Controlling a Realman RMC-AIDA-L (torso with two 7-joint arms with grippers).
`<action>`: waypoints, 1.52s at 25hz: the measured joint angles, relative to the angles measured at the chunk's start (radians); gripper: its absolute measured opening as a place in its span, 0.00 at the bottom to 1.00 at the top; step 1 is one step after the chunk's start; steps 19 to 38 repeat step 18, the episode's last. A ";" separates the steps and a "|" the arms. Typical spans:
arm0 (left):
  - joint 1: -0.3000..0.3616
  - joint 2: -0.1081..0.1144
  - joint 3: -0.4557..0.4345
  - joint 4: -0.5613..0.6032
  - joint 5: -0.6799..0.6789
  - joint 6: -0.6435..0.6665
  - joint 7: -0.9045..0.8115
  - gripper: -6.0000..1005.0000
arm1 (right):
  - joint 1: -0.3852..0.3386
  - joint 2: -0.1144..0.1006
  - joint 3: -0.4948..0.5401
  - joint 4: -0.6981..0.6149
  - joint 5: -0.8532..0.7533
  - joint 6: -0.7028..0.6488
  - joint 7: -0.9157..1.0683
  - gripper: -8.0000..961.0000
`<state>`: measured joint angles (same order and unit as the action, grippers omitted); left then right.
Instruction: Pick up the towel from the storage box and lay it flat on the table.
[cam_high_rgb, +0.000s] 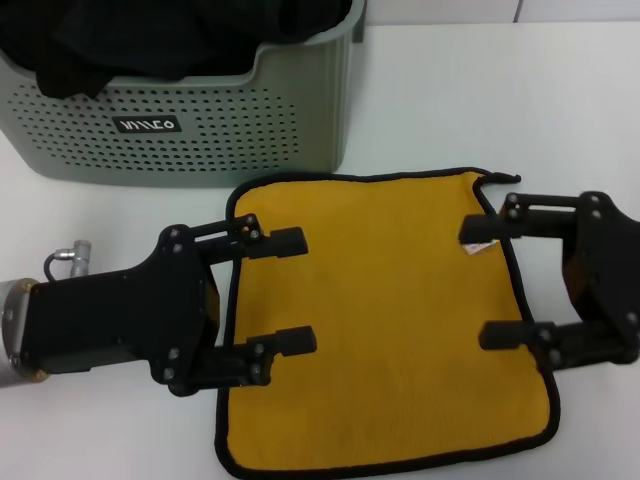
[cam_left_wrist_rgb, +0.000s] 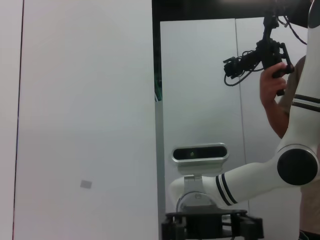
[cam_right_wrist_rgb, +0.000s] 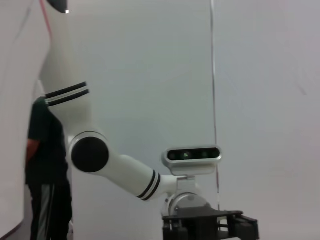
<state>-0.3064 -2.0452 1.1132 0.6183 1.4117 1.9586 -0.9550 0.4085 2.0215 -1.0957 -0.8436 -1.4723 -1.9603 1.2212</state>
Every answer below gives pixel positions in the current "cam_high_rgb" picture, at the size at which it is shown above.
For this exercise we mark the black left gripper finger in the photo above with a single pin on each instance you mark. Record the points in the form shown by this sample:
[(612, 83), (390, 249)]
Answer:
[(285, 241), (295, 341)]

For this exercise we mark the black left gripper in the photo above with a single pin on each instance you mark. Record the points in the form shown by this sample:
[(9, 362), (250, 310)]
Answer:
[(120, 315)]

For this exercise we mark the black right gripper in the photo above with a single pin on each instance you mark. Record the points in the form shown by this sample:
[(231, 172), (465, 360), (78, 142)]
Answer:
[(610, 280)]

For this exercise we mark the yellow green towel black edge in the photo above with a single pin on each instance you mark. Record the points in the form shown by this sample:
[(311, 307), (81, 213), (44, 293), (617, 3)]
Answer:
[(380, 310)]

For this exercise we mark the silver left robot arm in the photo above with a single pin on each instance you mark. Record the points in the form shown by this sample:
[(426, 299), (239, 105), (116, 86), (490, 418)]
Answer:
[(12, 330)]

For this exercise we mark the green perforated plastic storage box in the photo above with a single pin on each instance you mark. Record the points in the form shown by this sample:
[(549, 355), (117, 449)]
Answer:
[(225, 135)]

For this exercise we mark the black cloth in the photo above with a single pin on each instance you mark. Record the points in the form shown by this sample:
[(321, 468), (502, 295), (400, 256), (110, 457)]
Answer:
[(150, 45)]

